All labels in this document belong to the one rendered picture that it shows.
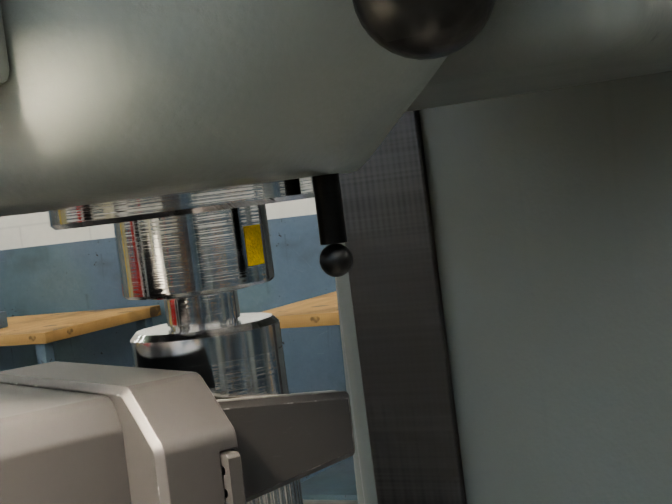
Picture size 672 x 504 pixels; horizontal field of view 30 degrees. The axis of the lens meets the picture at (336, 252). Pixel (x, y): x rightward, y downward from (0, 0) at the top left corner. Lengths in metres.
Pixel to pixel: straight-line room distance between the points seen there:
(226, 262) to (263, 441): 0.05
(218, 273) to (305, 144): 0.06
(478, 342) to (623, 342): 0.09
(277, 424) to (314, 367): 4.94
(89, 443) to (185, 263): 0.07
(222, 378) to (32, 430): 0.07
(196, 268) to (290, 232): 4.91
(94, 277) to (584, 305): 5.25
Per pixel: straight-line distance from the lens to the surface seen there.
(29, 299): 6.21
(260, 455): 0.37
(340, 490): 4.54
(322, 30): 0.32
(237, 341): 0.38
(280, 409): 0.37
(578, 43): 0.45
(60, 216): 0.38
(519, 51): 0.46
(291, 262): 5.30
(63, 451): 0.33
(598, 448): 0.75
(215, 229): 0.37
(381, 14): 0.25
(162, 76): 0.30
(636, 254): 0.72
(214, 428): 0.33
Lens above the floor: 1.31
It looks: 3 degrees down
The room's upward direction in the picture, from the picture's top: 7 degrees counter-clockwise
